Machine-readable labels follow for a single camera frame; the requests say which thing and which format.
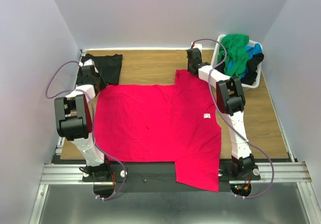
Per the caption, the pink t shirt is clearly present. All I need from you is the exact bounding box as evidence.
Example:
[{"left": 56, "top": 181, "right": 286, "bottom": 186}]
[{"left": 94, "top": 70, "right": 221, "bottom": 192}]

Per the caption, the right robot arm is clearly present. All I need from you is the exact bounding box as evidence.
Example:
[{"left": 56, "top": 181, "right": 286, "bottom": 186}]
[{"left": 187, "top": 46, "right": 259, "bottom": 179}]

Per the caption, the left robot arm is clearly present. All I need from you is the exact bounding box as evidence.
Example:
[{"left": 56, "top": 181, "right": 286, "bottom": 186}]
[{"left": 54, "top": 59, "right": 112, "bottom": 181}]

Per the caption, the white plastic laundry basket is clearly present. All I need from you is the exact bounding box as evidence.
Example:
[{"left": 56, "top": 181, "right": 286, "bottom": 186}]
[{"left": 211, "top": 35, "right": 263, "bottom": 90}]

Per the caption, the folded black t shirt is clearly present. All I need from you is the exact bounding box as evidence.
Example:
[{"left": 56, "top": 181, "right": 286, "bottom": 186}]
[{"left": 81, "top": 54, "right": 123, "bottom": 85}]

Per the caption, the green t shirt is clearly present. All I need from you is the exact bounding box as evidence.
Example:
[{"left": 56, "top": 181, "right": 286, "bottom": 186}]
[{"left": 216, "top": 34, "right": 249, "bottom": 78}]

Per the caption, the black t shirt in basket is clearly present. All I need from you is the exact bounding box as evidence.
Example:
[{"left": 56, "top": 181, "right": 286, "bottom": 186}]
[{"left": 241, "top": 53, "right": 264, "bottom": 85}]

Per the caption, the blue t shirt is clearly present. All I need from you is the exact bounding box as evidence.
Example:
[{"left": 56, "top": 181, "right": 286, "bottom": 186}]
[{"left": 227, "top": 44, "right": 262, "bottom": 70}]

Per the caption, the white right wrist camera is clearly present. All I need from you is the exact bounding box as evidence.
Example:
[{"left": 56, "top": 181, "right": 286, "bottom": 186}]
[{"left": 191, "top": 42, "right": 203, "bottom": 50}]

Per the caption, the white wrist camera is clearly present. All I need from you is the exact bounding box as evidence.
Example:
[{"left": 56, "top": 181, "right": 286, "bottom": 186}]
[
  {"left": 191, "top": 42, "right": 203, "bottom": 50},
  {"left": 78, "top": 59, "right": 95, "bottom": 67}
]

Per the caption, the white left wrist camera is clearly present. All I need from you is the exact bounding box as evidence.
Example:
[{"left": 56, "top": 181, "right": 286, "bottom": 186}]
[{"left": 78, "top": 59, "right": 95, "bottom": 67}]

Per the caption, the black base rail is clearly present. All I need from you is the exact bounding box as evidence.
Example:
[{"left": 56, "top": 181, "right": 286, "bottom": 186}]
[{"left": 79, "top": 159, "right": 261, "bottom": 193}]

